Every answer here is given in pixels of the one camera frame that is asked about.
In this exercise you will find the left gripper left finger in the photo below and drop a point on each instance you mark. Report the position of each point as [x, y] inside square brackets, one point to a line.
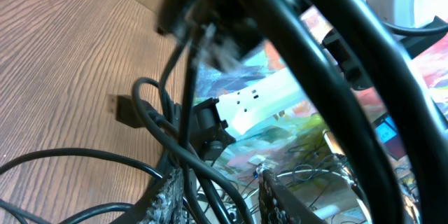
[160, 204]

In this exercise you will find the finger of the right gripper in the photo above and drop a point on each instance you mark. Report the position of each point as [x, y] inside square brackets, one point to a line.
[228, 35]
[173, 18]

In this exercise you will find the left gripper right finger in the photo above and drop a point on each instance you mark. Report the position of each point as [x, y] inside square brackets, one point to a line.
[278, 205]

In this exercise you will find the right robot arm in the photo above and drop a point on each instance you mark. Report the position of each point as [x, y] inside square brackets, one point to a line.
[405, 18]

